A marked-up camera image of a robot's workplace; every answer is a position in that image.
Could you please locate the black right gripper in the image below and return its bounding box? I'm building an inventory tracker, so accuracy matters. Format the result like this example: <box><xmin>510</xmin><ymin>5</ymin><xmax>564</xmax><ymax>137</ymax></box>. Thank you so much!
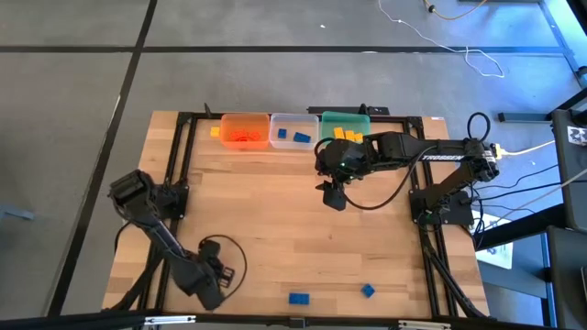
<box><xmin>316</xmin><ymin>138</ymin><xmax>368</xmax><ymax>212</ymax></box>

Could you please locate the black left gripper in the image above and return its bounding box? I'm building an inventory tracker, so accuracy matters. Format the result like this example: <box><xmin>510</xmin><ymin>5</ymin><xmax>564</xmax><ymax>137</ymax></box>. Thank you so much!
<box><xmin>196</xmin><ymin>240</ymin><xmax>236</xmax><ymax>289</ymax></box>

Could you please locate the green plastic bin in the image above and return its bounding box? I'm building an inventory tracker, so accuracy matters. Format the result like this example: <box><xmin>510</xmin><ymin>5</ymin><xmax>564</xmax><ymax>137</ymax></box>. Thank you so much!
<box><xmin>319</xmin><ymin>110</ymin><xmax>371</xmax><ymax>143</ymax></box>

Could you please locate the clear plastic bin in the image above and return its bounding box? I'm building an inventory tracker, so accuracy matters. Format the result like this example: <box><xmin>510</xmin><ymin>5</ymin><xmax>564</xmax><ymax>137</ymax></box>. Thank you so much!
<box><xmin>269</xmin><ymin>113</ymin><xmax>321</xmax><ymax>151</ymax></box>

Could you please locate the orange plastic bin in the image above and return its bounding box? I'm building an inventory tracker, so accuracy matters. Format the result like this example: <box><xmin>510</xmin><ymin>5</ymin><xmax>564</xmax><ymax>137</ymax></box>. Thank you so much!
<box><xmin>219</xmin><ymin>112</ymin><xmax>271</xmax><ymax>151</ymax></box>

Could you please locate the black crossbar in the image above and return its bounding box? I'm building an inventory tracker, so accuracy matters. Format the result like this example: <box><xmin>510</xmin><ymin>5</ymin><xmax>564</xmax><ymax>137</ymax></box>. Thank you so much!
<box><xmin>0</xmin><ymin>309</ymin><xmax>587</xmax><ymax>330</ymax></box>

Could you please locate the white paper sheet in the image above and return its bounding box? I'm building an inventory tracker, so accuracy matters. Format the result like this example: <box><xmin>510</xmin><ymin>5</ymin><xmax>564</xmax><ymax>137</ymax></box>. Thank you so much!
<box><xmin>476</xmin><ymin>214</ymin><xmax>514</xmax><ymax>270</ymax></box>

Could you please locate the black diagonal beam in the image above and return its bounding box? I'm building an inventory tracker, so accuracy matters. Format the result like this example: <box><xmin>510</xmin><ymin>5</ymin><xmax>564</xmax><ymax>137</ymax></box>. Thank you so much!
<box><xmin>474</xmin><ymin>203</ymin><xmax>565</xmax><ymax>248</ymax></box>

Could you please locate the black floor bar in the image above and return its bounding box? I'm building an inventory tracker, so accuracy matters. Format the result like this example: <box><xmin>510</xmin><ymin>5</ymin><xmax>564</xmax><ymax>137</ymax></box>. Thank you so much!
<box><xmin>498</xmin><ymin>112</ymin><xmax>551</xmax><ymax>124</ymax></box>

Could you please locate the grey floor object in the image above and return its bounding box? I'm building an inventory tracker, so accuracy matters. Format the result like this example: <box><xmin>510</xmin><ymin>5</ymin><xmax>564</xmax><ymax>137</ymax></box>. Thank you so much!
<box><xmin>0</xmin><ymin>203</ymin><xmax>36</xmax><ymax>222</ymax></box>

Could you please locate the black side table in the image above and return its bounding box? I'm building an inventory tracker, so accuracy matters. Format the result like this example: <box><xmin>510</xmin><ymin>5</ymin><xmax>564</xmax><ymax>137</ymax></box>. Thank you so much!
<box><xmin>549</xmin><ymin>98</ymin><xmax>587</xmax><ymax>230</ymax></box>

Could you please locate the dark grey cabinet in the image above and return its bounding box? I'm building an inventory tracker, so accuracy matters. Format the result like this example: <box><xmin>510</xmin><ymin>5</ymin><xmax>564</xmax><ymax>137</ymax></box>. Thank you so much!
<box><xmin>548</xmin><ymin>226</ymin><xmax>587</xmax><ymax>330</ymax></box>

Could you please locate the black and white marker tag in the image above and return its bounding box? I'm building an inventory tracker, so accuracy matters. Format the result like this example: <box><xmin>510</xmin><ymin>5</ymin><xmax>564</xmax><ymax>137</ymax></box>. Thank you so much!
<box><xmin>567</xmin><ymin>125</ymin><xmax>587</xmax><ymax>146</ymax></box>

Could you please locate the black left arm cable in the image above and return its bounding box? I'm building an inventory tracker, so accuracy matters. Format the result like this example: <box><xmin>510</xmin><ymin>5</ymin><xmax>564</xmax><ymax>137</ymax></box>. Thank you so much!
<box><xmin>201</xmin><ymin>234</ymin><xmax>249</xmax><ymax>302</ymax></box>

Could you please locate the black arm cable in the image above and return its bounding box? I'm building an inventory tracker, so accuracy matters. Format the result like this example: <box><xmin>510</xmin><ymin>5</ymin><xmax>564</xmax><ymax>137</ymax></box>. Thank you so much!
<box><xmin>341</xmin><ymin>111</ymin><xmax>493</xmax><ymax>212</ymax></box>
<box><xmin>201</xmin><ymin>234</ymin><xmax>249</xmax><ymax>302</ymax></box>

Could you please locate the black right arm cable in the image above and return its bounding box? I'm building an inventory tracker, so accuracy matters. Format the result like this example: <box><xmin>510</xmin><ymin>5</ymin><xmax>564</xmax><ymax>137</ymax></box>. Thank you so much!
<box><xmin>341</xmin><ymin>111</ymin><xmax>493</xmax><ymax>212</ymax></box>

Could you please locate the silver aluminium bracket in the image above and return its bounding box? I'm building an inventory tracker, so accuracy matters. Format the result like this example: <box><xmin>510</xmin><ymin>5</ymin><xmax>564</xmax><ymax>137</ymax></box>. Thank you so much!
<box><xmin>144</xmin><ymin>314</ymin><xmax>196</xmax><ymax>326</ymax></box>
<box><xmin>397</xmin><ymin>319</ymin><xmax>453</xmax><ymax>330</ymax></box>

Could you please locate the black floor cable bundle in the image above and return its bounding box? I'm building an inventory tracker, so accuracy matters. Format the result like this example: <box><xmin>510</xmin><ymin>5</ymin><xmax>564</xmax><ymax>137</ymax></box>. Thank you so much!
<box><xmin>458</xmin><ymin>162</ymin><xmax>563</xmax><ymax>221</ymax></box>

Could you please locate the white floor cable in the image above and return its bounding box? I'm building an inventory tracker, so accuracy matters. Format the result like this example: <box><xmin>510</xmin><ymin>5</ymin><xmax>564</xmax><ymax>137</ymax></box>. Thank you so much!
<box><xmin>378</xmin><ymin>0</ymin><xmax>505</xmax><ymax>79</ymax></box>

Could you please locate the white power cable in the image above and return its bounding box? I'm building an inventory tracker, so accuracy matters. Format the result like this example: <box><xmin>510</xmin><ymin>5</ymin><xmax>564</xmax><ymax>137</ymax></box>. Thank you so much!
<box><xmin>502</xmin><ymin>139</ymin><xmax>557</xmax><ymax>157</ymax></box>

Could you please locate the orange floor cable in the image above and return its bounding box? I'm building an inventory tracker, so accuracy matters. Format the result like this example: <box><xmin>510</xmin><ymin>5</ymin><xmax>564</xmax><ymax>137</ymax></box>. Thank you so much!
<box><xmin>422</xmin><ymin>0</ymin><xmax>488</xmax><ymax>22</ymax></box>

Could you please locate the grey metal frame leg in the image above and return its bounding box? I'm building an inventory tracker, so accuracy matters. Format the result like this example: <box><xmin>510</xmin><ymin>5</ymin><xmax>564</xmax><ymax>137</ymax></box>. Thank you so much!
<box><xmin>539</xmin><ymin>0</ymin><xmax>587</xmax><ymax>88</ymax></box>

